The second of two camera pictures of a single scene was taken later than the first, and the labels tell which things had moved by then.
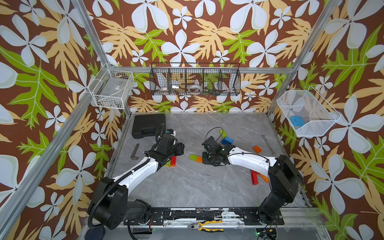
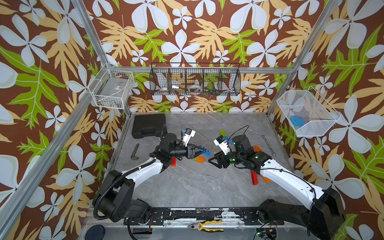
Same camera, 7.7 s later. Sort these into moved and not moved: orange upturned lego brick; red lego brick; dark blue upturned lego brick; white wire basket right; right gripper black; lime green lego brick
Moved: right gripper black; dark blue upturned lego brick
Not moved: red lego brick; orange upturned lego brick; white wire basket right; lime green lego brick
